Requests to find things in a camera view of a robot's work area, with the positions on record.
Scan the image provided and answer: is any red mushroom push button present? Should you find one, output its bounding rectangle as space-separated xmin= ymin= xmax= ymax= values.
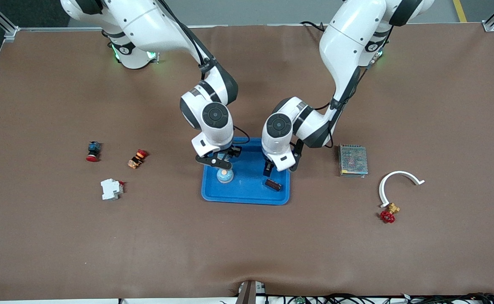
xmin=86 ymin=141 xmax=102 ymax=163

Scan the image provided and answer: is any black base cable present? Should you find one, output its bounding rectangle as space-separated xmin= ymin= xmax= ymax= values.
xmin=300 ymin=21 xmax=327 ymax=33

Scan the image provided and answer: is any brown table edge bracket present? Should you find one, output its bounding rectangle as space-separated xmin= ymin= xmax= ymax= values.
xmin=235 ymin=280 xmax=267 ymax=304

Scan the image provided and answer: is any white circuit breaker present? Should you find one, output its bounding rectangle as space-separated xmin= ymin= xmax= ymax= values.
xmin=100 ymin=179 xmax=124 ymax=201

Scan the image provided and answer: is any brass valve red handle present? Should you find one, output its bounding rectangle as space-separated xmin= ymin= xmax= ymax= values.
xmin=380 ymin=203 xmax=401 ymax=224

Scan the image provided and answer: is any blue plastic tray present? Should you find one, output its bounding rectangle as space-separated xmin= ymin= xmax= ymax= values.
xmin=201 ymin=136 xmax=291 ymax=206

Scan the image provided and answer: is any yellow floor tape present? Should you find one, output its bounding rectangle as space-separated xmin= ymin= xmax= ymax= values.
xmin=453 ymin=0 xmax=468 ymax=23

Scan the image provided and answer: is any white half-round pipe clamp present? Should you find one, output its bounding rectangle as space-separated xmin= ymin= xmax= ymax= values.
xmin=379 ymin=171 xmax=425 ymax=208

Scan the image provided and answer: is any perforated metal power supply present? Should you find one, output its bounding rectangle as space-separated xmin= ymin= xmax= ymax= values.
xmin=338 ymin=144 xmax=369 ymax=178

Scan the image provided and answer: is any orange red button switch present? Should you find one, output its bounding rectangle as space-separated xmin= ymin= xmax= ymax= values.
xmin=128 ymin=149 xmax=148 ymax=169

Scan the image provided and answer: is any brown table mat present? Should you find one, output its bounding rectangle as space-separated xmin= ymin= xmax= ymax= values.
xmin=0 ymin=23 xmax=494 ymax=301

